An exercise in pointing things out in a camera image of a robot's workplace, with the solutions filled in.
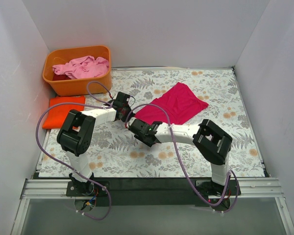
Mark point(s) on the orange plastic basket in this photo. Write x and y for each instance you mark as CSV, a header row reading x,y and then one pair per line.
x,y
74,87

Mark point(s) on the folded orange t shirt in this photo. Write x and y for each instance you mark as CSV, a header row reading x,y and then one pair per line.
x,y
57,115

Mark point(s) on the aluminium frame rail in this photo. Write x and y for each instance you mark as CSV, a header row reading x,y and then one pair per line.
x,y
253,187

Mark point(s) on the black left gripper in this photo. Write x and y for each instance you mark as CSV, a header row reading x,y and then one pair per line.
x,y
124,113

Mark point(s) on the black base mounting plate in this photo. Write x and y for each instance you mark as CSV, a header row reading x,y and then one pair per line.
x,y
155,191

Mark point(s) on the floral patterned table mat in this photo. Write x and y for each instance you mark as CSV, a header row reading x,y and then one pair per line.
x,y
114,152

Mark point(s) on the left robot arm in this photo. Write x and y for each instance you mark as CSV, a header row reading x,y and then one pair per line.
x,y
76,134

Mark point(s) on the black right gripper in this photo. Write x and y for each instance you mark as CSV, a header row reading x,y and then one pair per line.
x,y
135,126

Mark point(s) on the pink crumpled t shirt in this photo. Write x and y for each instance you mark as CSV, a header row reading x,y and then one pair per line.
x,y
83,67

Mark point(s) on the magenta t shirt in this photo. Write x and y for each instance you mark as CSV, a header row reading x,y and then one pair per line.
x,y
179,103

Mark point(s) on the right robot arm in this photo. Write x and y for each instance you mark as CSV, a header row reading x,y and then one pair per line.
x,y
212,142

